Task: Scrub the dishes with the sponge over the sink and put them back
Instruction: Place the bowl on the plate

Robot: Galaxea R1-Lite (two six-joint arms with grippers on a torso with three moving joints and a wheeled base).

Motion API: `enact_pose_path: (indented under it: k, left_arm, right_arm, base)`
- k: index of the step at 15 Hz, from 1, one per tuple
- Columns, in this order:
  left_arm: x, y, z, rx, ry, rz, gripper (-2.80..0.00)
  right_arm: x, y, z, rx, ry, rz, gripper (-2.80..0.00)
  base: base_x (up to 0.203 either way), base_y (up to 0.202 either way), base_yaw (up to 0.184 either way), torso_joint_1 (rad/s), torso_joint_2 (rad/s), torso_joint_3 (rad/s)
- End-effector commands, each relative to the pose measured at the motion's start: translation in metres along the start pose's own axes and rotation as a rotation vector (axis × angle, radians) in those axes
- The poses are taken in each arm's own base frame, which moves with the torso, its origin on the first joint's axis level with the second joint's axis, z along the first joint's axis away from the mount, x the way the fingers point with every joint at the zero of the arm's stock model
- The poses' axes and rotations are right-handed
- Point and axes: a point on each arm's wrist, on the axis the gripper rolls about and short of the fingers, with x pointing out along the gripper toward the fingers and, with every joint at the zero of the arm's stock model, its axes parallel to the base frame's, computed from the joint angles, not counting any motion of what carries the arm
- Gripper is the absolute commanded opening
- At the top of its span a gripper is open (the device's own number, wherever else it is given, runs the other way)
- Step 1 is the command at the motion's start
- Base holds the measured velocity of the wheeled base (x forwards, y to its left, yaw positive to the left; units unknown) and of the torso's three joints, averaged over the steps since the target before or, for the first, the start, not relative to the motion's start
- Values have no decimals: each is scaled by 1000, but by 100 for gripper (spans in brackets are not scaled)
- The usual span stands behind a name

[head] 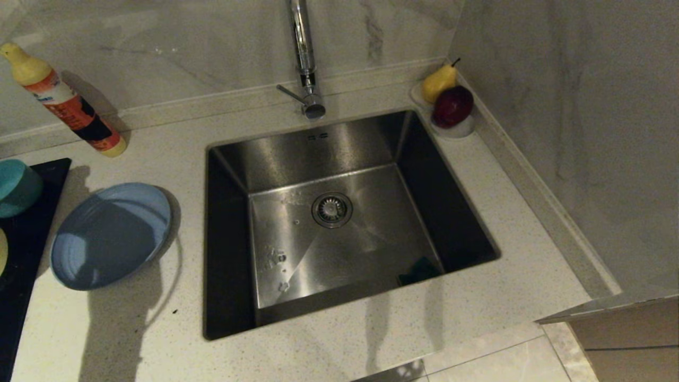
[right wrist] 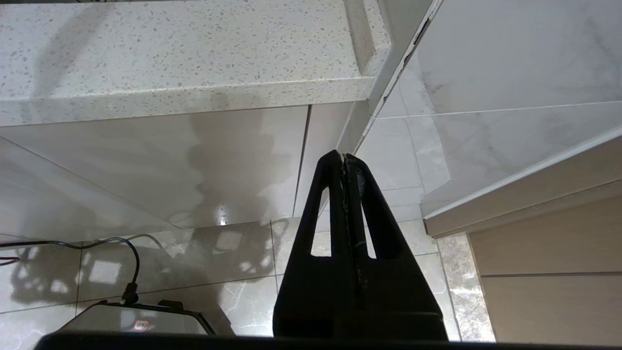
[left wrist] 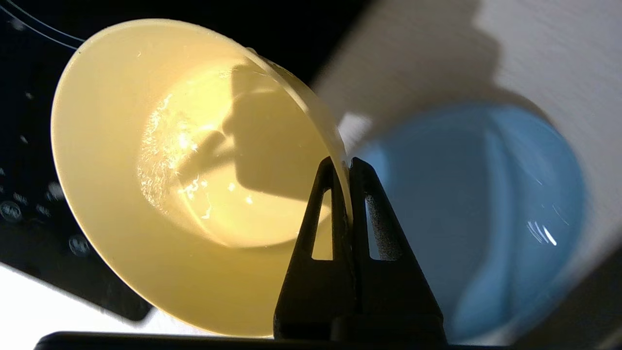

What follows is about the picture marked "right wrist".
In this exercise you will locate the glossy white cabinet panel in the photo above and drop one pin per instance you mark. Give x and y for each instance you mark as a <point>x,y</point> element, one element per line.
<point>146,165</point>

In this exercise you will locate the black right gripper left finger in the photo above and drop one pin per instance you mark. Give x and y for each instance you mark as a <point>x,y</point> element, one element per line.
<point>316,296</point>

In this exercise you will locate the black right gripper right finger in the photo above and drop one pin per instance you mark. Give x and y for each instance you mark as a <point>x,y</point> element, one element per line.
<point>393,301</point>

